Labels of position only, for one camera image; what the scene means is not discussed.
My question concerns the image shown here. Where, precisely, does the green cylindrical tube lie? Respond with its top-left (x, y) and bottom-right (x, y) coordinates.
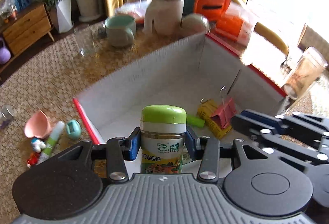
top-left (186, 115), bottom-right (205, 128)

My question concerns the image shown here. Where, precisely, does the yellow small box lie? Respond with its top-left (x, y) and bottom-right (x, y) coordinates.
top-left (197, 99), bottom-right (232, 139)

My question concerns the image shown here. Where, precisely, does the red binder clip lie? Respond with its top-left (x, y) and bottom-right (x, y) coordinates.
top-left (200, 86), bottom-right (236, 129)

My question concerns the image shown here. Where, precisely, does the green-lid seasoning jar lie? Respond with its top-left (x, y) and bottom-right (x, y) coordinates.
top-left (140, 105), bottom-right (187, 174)

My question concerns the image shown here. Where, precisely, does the teal egg pencil sharpener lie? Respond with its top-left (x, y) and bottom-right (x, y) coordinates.
top-left (66, 120), bottom-right (82, 140)

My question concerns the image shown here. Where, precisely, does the green white marker pen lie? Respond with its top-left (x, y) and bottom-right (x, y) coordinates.
top-left (36, 121), bottom-right (65, 165)

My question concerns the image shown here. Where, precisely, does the red white cardboard box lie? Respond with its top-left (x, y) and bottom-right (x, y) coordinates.
top-left (72, 32), bottom-right (288, 178)

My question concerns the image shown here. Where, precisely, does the white blue cat figurine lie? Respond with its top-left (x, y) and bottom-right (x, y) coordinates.
top-left (31, 138), bottom-right (46, 153)

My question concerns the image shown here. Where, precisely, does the pink heart-shaped bowl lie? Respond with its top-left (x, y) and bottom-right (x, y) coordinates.
top-left (24, 110), bottom-right (51, 139)

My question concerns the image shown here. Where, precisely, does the patterned lace tablecloth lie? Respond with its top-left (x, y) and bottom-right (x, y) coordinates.
top-left (1, 22), bottom-right (328, 223)

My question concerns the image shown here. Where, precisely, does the clear jar with orange contents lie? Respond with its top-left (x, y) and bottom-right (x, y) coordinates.
top-left (283, 47), bottom-right (327, 100)

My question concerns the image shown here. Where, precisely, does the clear drinking glass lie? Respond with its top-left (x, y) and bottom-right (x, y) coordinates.
top-left (73, 24), bottom-right (99, 58)

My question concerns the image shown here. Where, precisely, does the silver-lid clear jar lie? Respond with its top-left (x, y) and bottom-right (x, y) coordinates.
top-left (0, 105), bottom-right (15, 129)

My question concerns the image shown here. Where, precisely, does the green ceramic mug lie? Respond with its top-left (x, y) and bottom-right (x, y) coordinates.
top-left (104, 15), bottom-right (137, 48)

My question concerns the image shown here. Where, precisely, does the round cream container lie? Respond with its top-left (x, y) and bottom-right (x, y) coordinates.
top-left (180, 13), bottom-right (211, 37)

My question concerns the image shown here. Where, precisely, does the orange wet wipes pack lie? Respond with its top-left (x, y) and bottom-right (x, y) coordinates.
top-left (213, 2), bottom-right (258, 46)

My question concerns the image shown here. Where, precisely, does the orange green tissue box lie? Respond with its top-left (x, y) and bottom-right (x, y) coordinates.
top-left (174, 0), bottom-right (233, 22)

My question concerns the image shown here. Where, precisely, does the purple kettlebell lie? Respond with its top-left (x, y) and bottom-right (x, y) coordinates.
top-left (0, 37), bottom-right (11, 65)

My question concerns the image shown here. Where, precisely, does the wooden tv cabinet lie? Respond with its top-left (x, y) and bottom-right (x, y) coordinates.
top-left (1, 2), bottom-right (55, 71)

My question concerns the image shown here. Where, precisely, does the red figurine keychain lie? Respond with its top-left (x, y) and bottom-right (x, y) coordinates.
top-left (26, 152), bottom-right (40, 168)

